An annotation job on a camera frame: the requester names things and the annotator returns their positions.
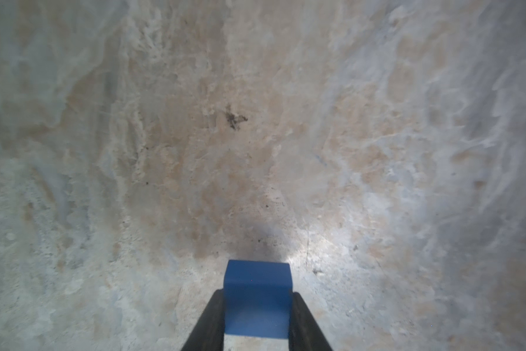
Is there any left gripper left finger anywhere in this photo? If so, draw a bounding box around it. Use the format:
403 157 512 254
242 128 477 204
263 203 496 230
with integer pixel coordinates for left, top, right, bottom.
181 289 225 351

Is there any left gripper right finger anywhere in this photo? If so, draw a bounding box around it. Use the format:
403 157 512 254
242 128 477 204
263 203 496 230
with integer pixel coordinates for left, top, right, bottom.
289 292 333 351

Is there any dark blue wood block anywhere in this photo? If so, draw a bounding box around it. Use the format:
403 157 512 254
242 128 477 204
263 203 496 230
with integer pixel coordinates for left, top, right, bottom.
223 260 293 339

